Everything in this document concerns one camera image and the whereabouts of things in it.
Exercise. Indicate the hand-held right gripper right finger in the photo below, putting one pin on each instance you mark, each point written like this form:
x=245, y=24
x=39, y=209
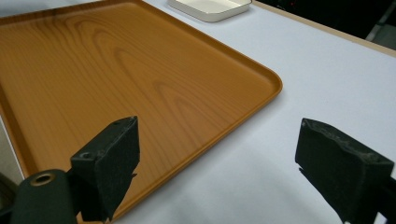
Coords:
x=339, y=165

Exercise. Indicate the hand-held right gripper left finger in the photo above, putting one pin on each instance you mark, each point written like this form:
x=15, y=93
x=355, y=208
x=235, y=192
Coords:
x=107, y=168

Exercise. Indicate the wood-grain brown tray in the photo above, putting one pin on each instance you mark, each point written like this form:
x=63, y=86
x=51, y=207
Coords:
x=124, y=93

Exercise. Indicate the white rectangular dish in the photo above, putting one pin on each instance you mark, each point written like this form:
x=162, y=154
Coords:
x=211, y=8

